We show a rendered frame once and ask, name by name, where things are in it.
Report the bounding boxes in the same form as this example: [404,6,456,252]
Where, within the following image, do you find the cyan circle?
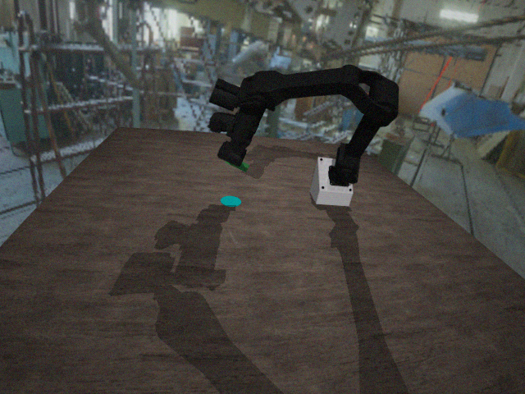
[221,196,241,207]

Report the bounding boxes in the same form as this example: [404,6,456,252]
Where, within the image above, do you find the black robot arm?
[208,64,399,186]

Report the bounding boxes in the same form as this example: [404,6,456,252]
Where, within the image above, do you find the green post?
[225,161,249,172]

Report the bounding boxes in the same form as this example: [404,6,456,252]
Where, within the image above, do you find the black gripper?
[217,113,259,167]

